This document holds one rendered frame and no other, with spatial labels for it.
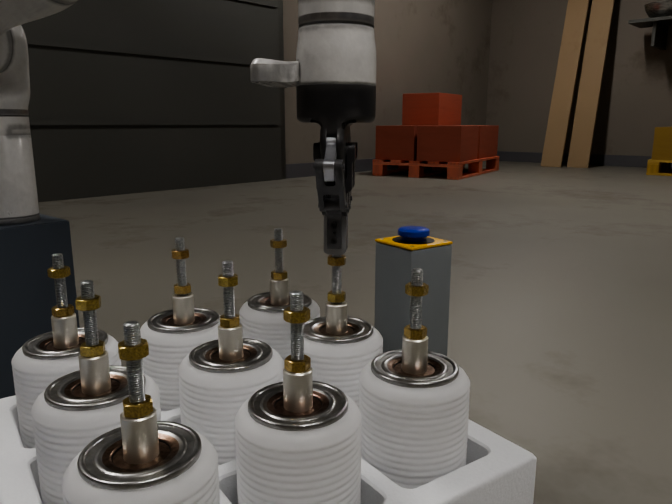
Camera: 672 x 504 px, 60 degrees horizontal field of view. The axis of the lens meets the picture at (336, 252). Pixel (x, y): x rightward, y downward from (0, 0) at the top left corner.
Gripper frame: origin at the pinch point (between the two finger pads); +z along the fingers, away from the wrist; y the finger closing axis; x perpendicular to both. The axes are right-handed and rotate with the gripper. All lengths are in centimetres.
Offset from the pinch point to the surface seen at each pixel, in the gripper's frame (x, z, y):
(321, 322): 1.7, 9.9, 1.6
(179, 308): 16.6, 8.4, 0.0
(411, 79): -15, -56, 588
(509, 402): -25, 35, 37
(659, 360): -58, 35, 59
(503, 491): -15.3, 19.0, -12.5
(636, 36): -248, -100, 623
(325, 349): 0.5, 10.5, -4.4
